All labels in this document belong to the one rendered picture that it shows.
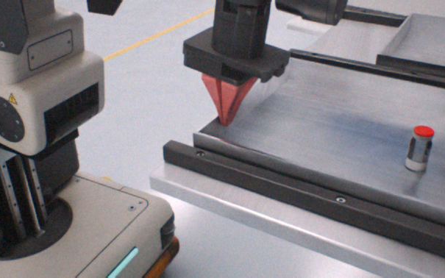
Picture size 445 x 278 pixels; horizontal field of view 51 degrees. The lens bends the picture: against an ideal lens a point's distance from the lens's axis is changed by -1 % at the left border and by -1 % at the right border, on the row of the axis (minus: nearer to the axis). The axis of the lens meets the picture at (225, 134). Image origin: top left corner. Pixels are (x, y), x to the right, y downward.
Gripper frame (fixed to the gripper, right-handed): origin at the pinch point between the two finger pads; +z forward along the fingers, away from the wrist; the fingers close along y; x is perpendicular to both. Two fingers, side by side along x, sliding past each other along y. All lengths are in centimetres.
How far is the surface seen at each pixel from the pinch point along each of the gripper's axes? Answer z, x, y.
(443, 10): 5, 88, 14
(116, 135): 107, 102, -107
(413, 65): -2.1, 28.1, 15.8
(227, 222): 96, 74, -29
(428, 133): -4.9, 4.2, 21.0
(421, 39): 1, 49, 14
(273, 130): 1.9, 4.1, 4.6
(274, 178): -0.6, -7.3, 9.5
